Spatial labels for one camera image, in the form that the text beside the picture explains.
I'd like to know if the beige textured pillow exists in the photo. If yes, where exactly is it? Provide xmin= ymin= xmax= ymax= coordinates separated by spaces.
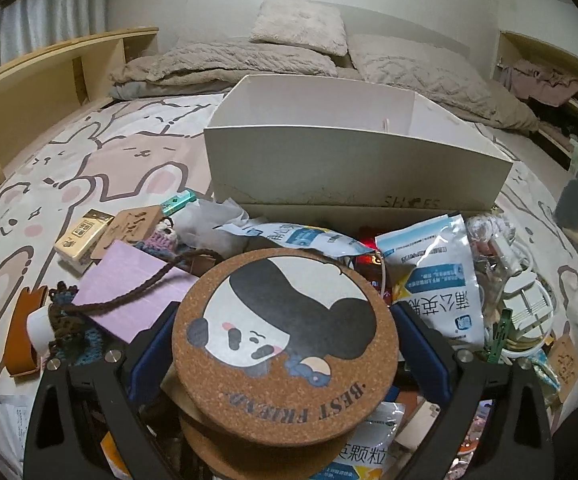
xmin=349 ymin=35 xmax=494 ymax=111
xmin=144 ymin=40 xmax=337 ymax=86

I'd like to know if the green plastic clip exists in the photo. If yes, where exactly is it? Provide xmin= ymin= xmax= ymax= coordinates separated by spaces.
xmin=489 ymin=310 xmax=513 ymax=364

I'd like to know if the plain cork coaster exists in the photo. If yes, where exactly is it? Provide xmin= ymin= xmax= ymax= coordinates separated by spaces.
xmin=179 ymin=407 xmax=350 ymax=480

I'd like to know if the blue white medicine sachet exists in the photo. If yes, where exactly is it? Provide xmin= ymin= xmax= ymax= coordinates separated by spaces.
xmin=376 ymin=214 xmax=487 ymax=351
xmin=219 ymin=220 xmax=375 ymax=259
xmin=319 ymin=405 xmax=406 ymax=480

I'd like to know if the brown leather strap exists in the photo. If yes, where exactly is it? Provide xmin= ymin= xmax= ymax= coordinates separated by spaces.
xmin=8 ymin=287 xmax=51 ymax=377

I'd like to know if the white plastic holder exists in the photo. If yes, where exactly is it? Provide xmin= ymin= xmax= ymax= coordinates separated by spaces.
xmin=499 ymin=270 xmax=558 ymax=356

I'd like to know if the purple crocheted charm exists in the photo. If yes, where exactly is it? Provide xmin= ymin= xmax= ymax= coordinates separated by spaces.
xmin=139 ymin=220 xmax=190 ymax=257

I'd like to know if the white charger with cable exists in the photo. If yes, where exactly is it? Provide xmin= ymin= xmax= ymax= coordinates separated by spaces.
xmin=469 ymin=215 xmax=534 ymax=281

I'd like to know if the wooden wardrobe shelf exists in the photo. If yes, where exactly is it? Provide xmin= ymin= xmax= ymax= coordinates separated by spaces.
xmin=494 ymin=30 xmax=578 ymax=171

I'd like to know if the panda print cork coaster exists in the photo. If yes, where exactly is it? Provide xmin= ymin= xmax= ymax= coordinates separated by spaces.
xmin=171 ymin=247 xmax=400 ymax=443

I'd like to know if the teal lighter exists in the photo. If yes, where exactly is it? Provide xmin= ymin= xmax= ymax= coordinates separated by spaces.
xmin=161 ymin=191 xmax=193 ymax=216

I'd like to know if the red packet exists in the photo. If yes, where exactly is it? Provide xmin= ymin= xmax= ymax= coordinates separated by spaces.
xmin=356 ymin=227 xmax=385 ymax=267

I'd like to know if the white cardboard box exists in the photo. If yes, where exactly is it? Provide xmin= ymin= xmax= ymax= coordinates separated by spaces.
xmin=203 ymin=74 xmax=514 ymax=213

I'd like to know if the pile of pink clothes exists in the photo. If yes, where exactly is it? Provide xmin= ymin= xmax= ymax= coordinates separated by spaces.
xmin=501 ymin=57 xmax=578 ymax=121

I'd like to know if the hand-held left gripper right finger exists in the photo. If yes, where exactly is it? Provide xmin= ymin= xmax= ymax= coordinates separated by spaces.
xmin=390 ymin=304 xmax=556 ymax=480

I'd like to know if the small cream box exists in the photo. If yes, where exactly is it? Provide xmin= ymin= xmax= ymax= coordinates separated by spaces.
xmin=54 ymin=211 xmax=115 ymax=276

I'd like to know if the brown braided cord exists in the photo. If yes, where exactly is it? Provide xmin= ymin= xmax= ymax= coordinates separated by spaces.
xmin=56 ymin=255 xmax=220 ymax=318

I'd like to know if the bunny printed bed sheet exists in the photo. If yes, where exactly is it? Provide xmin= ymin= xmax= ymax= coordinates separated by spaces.
xmin=0 ymin=92 xmax=578 ymax=480

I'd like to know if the grey window curtain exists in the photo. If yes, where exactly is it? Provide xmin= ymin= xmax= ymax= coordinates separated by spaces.
xmin=0 ymin=0 xmax=110 ymax=61

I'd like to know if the wooden bedside shelf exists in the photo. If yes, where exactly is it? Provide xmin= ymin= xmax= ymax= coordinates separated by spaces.
xmin=0 ymin=27 xmax=160 ymax=191

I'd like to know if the crumpled clear plastic bag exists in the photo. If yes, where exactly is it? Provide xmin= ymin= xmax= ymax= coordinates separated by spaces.
xmin=174 ymin=199 xmax=252 ymax=254

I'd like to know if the small fluffy beige pillow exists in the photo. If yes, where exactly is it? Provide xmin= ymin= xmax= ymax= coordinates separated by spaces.
xmin=249 ymin=0 xmax=350 ymax=57

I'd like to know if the engraved wooden tag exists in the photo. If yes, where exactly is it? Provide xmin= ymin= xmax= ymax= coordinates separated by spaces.
xmin=551 ymin=335 xmax=578 ymax=403
xmin=92 ymin=205 xmax=167 ymax=261

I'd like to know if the orange packet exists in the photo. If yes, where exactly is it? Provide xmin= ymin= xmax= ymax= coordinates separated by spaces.
xmin=100 ymin=432 xmax=131 ymax=480

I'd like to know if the blue crocheted pouch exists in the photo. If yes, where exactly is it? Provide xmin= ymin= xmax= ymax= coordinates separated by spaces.
xmin=44 ymin=280 xmax=117 ymax=378

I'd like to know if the purple notebook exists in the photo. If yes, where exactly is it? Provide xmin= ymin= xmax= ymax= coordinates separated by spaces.
xmin=72 ymin=240 xmax=195 ymax=343

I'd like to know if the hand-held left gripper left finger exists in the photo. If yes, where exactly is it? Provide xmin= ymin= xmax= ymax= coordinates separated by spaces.
xmin=24 ymin=302 xmax=185 ymax=480

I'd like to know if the beige folded blanket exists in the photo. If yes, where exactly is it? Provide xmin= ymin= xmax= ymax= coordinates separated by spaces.
xmin=108 ymin=42 xmax=540 ymax=133

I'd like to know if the white paper sheet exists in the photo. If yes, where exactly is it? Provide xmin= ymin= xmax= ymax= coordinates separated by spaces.
xmin=0 ymin=395 xmax=35 ymax=467

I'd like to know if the small wooden block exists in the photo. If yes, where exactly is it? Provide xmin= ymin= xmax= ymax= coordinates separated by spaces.
xmin=394 ymin=402 xmax=442 ymax=453

